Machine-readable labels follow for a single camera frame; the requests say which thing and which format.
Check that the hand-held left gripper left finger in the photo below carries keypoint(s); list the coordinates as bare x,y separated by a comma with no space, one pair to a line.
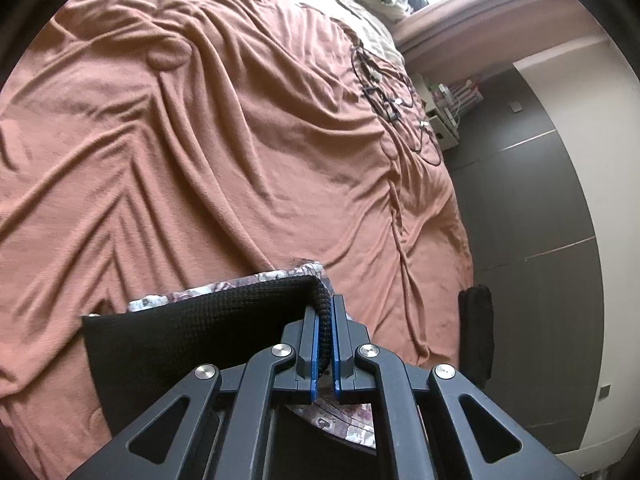
315,340

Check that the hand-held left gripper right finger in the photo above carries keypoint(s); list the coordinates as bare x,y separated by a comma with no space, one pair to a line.
336,345

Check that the black pants with floral lining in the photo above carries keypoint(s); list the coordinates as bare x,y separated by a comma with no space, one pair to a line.
175,330

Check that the black chair back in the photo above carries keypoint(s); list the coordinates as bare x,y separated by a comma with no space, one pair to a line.
476,330

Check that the pink-brown blanket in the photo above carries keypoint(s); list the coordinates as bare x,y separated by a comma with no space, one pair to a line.
200,160

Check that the dark grey wardrobe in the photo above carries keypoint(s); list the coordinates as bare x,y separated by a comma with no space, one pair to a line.
530,200

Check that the white nightstand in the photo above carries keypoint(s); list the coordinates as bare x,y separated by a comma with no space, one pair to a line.
440,125

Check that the white slatted rack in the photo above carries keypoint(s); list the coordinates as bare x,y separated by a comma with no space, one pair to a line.
467,95

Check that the pink curtain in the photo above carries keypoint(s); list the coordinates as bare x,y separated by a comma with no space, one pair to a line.
500,15

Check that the wall socket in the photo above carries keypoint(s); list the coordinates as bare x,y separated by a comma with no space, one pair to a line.
604,392

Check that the wall switch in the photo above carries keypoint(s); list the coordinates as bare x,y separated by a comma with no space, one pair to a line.
515,106

